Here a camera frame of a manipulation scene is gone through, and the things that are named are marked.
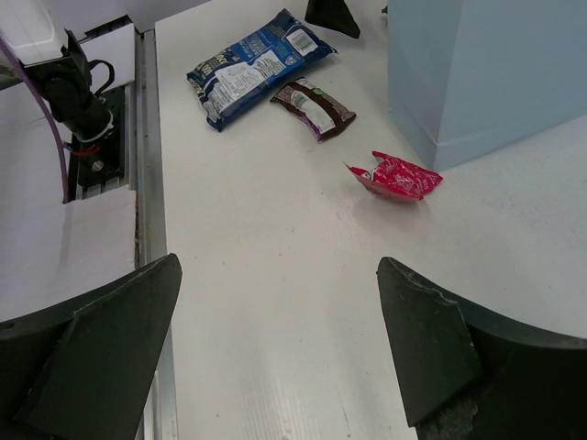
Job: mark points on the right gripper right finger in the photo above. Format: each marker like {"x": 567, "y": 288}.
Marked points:
{"x": 467, "y": 372}

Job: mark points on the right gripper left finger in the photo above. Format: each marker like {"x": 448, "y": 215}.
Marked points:
{"x": 82, "y": 369}

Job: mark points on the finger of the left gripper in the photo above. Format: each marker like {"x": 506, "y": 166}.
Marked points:
{"x": 333, "y": 15}

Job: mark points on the small red candy wrapper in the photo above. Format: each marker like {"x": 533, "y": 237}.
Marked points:
{"x": 396, "y": 179}

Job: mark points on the blue snack bag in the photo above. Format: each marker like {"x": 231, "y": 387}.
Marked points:
{"x": 239, "y": 76}

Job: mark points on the light blue paper bag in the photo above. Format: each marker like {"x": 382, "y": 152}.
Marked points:
{"x": 466, "y": 78}

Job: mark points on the brown chocolate bar wrapper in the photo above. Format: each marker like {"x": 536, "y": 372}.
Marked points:
{"x": 324, "y": 115}

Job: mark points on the aluminium table frame rail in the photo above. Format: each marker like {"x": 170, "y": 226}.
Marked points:
{"x": 143, "y": 174}

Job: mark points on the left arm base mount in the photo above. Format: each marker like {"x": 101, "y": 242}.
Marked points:
{"x": 76, "y": 90}

